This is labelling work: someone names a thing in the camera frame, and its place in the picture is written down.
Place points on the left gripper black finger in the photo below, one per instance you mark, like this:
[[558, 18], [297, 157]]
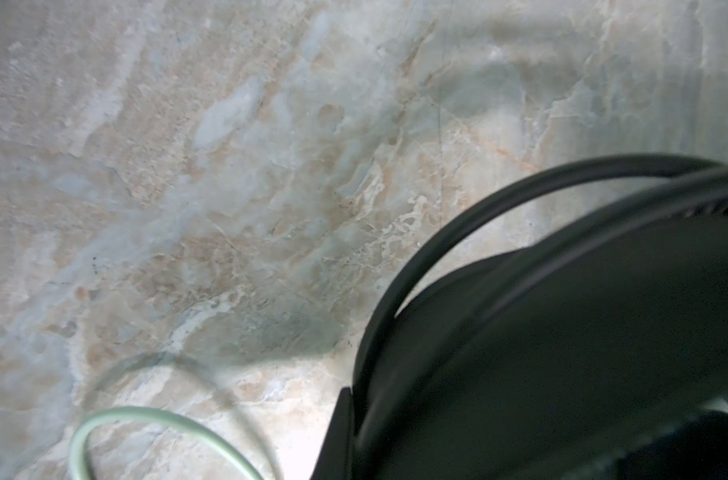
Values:
[[336, 455]]

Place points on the mint green headphones with cable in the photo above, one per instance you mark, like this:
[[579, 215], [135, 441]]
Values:
[[78, 463]]

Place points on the black blue headphones with cable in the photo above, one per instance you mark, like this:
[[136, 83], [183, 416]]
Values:
[[542, 361]]

